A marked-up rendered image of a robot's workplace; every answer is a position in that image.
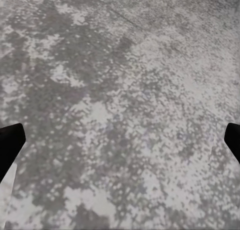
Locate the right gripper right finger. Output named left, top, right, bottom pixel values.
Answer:
left=224, top=123, right=240, bottom=163

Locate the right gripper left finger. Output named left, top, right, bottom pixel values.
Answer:
left=0, top=123, right=26, bottom=183

